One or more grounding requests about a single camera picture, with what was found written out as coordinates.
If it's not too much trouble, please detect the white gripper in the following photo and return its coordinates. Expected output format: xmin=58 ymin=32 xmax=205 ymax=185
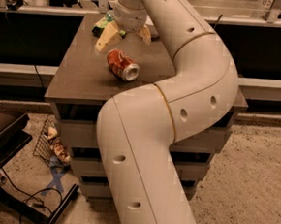
xmin=95 ymin=0 xmax=151 ymax=52

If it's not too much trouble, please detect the orange red soda can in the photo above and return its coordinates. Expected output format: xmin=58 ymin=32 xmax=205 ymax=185
xmin=107 ymin=48 xmax=140 ymax=82

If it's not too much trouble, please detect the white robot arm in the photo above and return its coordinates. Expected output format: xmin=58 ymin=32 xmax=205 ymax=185
xmin=96 ymin=0 xmax=238 ymax=224

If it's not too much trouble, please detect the green chip bag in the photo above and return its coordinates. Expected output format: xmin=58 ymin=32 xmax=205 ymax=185
xmin=92 ymin=12 xmax=126 ymax=39

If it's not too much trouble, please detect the grey drawer cabinet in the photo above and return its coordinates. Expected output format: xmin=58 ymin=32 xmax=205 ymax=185
xmin=45 ymin=14 xmax=247 ymax=200

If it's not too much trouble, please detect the brown snack bag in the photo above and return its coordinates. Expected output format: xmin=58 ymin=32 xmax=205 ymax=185
xmin=47 ymin=127 xmax=70 ymax=163

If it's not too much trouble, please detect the black metal stand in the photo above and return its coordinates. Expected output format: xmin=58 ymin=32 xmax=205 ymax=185
xmin=0 ymin=108 xmax=78 ymax=224

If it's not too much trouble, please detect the blue tape cross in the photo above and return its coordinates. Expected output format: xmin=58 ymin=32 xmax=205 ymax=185
xmin=41 ymin=156 xmax=70 ymax=196

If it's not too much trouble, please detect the wire mesh basket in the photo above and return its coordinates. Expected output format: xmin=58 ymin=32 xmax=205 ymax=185
xmin=33 ymin=115 xmax=55 ymax=167

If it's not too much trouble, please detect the black floor cable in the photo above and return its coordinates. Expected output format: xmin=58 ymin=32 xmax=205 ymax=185
xmin=0 ymin=167 xmax=66 ymax=224

